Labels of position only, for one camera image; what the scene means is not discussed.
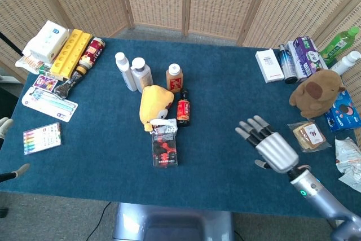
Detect packaged sandwich bread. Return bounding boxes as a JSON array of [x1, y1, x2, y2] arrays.
[[287, 120, 332, 154]]

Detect orange bottle red label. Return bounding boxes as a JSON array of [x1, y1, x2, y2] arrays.
[[165, 63, 183, 94]]

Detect green drink bottle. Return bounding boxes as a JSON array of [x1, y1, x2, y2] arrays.
[[319, 26, 360, 65]]

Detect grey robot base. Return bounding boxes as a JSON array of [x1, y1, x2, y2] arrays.
[[112, 202, 235, 241]]

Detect snack packet with sticks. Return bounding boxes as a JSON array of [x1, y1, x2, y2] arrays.
[[15, 54, 47, 76]]

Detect white plastic bottle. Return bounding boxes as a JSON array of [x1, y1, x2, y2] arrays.
[[115, 51, 138, 93]]

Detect colourful card pack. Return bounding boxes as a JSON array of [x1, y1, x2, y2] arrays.
[[32, 75, 59, 92]]

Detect yellow plush toy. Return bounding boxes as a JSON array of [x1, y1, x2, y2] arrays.
[[139, 84, 175, 132]]

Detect white tissue pack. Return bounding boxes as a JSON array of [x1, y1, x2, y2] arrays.
[[23, 20, 71, 64]]

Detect brown capybara plush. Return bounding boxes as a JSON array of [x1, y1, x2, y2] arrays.
[[289, 68, 346, 119]]

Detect dark sauce bottle red label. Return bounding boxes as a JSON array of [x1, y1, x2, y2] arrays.
[[176, 89, 191, 128]]

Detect pepper grinder jar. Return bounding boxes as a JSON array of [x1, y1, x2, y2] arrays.
[[53, 64, 88, 100]]

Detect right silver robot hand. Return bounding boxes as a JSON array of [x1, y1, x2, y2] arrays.
[[235, 115, 300, 174]]

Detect red snack canister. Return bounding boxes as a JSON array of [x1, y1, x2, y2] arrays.
[[78, 37, 106, 69]]

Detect dark blue spray can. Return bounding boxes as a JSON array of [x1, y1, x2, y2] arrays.
[[277, 43, 298, 85]]

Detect coloured marker pen set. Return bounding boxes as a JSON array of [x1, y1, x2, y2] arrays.
[[23, 122, 63, 156]]

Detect blue table cloth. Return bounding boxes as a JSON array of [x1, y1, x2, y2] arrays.
[[0, 37, 361, 220]]

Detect red black packaged item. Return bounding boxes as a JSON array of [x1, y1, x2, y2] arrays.
[[149, 118, 179, 168]]

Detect yellow block with holes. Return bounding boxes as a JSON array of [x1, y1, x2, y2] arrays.
[[49, 29, 93, 80]]

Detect white carton box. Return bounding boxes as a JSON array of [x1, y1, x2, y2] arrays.
[[255, 48, 285, 84]]

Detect crumpled white snack bag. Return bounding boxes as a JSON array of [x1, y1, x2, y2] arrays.
[[334, 136, 361, 191]]

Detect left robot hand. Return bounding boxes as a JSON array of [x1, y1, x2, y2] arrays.
[[0, 117, 31, 182]]

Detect black cable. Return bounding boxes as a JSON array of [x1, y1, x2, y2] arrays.
[[90, 201, 111, 241]]

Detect purple tissue pack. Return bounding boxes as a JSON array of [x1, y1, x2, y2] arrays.
[[287, 36, 329, 82]]

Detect toothbrush blister pack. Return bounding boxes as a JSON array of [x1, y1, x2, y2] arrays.
[[21, 86, 78, 123]]

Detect white bottle with cap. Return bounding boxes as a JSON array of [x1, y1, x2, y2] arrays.
[[329, 51, 361, 76]]

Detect wicker folding screen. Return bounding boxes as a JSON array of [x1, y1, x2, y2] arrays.
[[0, 0, 361, 117]]

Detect pump lotion bottle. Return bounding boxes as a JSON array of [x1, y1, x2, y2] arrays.
[[130, 57, 154, 94]]

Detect blue oreo cookie pack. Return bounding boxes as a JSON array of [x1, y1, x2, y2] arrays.
[[323, 89, 361, 133]]

